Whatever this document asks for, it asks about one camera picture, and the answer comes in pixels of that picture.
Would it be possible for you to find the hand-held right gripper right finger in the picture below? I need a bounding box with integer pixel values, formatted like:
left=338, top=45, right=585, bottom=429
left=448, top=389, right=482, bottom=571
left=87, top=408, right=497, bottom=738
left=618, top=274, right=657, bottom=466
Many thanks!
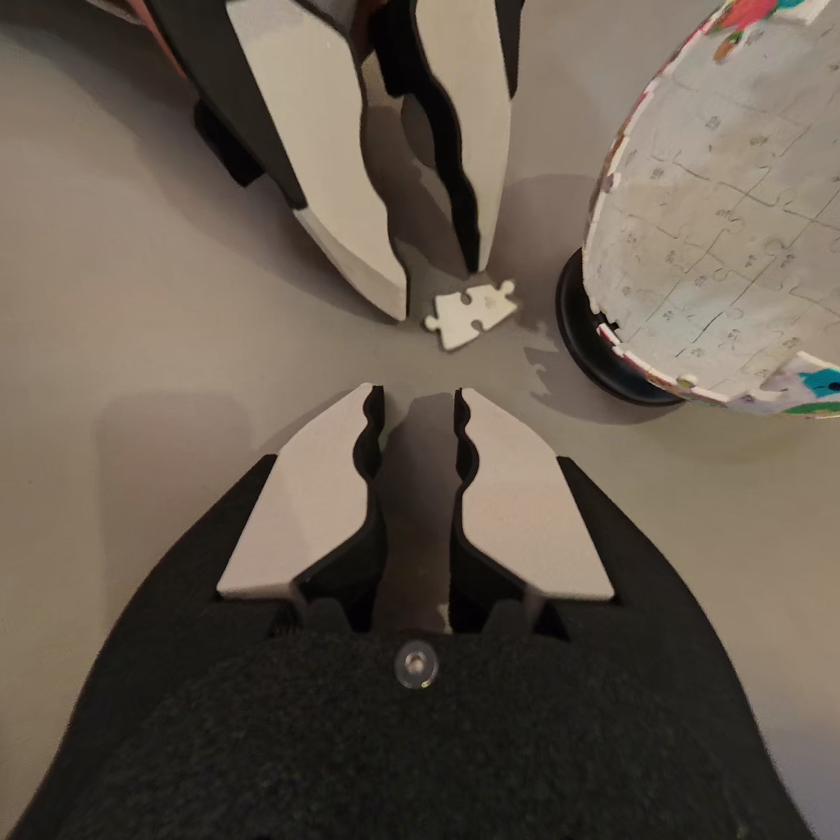
left=449, top=386, right=615, bottom=633

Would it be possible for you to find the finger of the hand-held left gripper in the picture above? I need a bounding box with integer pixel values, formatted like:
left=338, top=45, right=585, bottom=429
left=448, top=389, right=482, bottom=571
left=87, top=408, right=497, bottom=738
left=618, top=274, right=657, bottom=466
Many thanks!
left=226, top=0, right=409, bottom=324
left=377, top=0, right=514, bottom=274

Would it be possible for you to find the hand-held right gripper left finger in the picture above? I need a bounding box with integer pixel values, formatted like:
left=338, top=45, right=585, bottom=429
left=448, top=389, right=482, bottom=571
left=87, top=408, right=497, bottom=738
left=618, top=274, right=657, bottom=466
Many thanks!
left=216, top=383, right=388, bottom=632

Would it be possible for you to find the black ball stand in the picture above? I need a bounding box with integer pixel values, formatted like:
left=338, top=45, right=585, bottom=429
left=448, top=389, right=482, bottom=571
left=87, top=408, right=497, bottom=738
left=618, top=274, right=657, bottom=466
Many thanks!
left=554, top=248, right=686, bottom=406

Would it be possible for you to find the double jigsaw puzzle piece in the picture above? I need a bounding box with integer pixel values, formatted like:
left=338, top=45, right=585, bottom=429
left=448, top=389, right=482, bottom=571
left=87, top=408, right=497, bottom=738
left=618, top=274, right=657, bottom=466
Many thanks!
left=423, top=279, right=517, bottom=352

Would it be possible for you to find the colourful puzzle ball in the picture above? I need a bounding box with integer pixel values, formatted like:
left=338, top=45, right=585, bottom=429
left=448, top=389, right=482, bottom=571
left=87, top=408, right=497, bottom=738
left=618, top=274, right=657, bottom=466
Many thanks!
left=581, top=0, right=840, bottom=421

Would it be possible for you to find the person's left hand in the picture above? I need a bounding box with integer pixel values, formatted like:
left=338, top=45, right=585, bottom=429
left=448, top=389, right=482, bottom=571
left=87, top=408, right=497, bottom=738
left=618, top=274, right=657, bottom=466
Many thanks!
left=98, top=0, right=193, bottom=80

